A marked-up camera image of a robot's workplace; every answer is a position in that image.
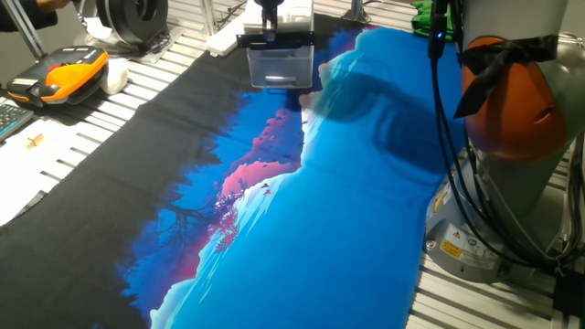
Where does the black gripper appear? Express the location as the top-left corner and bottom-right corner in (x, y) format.
(253, 0), (285, 34)

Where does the white drawer with black handle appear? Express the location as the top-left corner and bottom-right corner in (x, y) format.
(236, 30), (315, 50)

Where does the dark-sleeved forearm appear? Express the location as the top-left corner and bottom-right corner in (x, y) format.
(0, 6), (59, 32)

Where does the white plastic drawer cabinet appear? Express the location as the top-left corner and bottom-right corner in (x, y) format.
(241, 0), (316, 90)

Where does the person's bare hand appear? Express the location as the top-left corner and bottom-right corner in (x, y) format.
(35, 0), (72, 14)

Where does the white power strip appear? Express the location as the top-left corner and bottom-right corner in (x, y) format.
(205, 11), (250, 58)

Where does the clear spool holder stand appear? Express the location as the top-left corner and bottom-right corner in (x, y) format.
(78, 0), (186, 64)

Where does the black filament spool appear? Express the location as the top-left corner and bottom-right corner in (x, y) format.
(94, 0), (169, 47)

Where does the green cloth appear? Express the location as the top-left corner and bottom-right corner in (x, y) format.
(409, 0), (463, 40)

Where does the small white rounded object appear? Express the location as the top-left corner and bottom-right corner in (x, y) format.
(99, 57), (130, 96)

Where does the blue forest print cloth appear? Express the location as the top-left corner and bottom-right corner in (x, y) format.
(0, 13), (467, 329)

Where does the orange black teach pendant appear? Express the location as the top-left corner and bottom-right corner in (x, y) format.
(5, 45), (110, 109)

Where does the slanted aluminium strut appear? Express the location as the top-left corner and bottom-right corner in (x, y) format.
(2, 0), (47, 60)

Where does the small wooden piece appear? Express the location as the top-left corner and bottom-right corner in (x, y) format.
(23, 132), (46, 151)

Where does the black computer keyboard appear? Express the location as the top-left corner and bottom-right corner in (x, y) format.
(0, 102), (36, 142)

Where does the white paper sheet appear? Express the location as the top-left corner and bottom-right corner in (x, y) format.
(0, 118), (92, 228)

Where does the aluminium upright post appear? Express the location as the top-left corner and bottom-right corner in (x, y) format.
(199, 0), (218, 37)

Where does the tall aluminium frame bar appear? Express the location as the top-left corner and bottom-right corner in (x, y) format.
(340, 0), (371, 24)

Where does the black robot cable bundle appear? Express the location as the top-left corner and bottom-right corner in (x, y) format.
(427, 0), (585, 275)

